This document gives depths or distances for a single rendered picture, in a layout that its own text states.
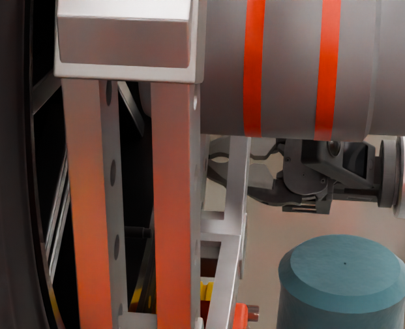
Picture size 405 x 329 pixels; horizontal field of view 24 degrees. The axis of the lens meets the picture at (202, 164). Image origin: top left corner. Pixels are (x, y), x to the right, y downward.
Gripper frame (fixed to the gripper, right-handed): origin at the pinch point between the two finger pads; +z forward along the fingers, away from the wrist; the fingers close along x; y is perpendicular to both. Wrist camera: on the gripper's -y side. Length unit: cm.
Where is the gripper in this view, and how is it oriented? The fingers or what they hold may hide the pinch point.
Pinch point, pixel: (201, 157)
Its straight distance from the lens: 99.6
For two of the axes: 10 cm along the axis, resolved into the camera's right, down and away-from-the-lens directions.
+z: -9.9, -0.6, 1.0
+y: 0.8, 2.9, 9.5
